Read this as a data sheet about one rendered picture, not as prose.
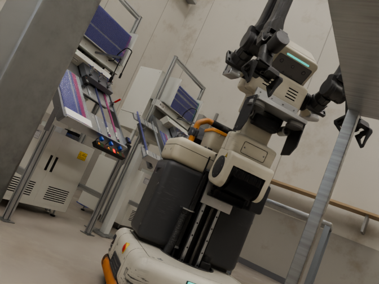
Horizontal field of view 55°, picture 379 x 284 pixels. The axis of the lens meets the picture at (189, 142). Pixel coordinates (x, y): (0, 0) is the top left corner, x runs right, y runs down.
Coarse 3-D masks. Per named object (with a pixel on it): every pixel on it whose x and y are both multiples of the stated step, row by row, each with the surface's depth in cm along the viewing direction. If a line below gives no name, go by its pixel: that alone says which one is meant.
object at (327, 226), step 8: (280, 208) 299; (288, 208) 284; (296, 216) 310; (304, 216) 279; (328, 224) 271; (328, 232) 269; (320, 240) 269; (328, 240) 307; (320, 248) 268; (320, 256) 303; (312, 264) 267; (312, 272) 265; (312, 280) 300
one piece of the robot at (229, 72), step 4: (224, 68) 166; (228, 68) 163; (232, 68) 158; (224, 72) 164; (228, 72) 159; (232, 72) 157; (236, 72) 158; (228, 76) 163; (232, 76) 160; (236, 76) 158
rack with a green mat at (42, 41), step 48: (48, 0) 17; (96, 0) 19; (336, 0) 58; (0, 48) 17; (48, 48) 18; (0, 96) 16; (48, 96) 18; (0, 144) 17; (336, 144) 94; (0, 192) 18
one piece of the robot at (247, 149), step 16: (240, 80) 173; (256, 80) 160; (272, 80) 162; (288, 80) 164; (288, 96) 165; (304, 96) 167; (256, 112) 160; (256, 128) 163; (224, 144) 164; (240, 144) 158; (256, 144) 159; (224, 160) 156; (240, 160) 153; (256, 160) 160; (272, 160) 162; (208, 176) 165; (224, 176) 152; (272, 176) 158
